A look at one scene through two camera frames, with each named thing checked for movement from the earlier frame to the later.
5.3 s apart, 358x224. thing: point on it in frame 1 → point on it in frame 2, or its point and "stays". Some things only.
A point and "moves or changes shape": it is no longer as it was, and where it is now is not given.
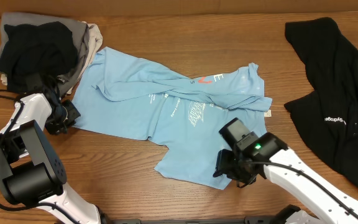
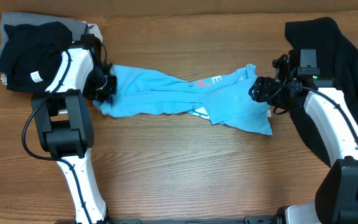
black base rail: x=263 y=220 stays
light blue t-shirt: x=132 y=99 moves or changes shape
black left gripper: x=74 y=113 → x=105 y=94
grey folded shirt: x=79 y=30 stays
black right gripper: x=223 y=168 → x=261 y=92
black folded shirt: x=33 y=55 stays
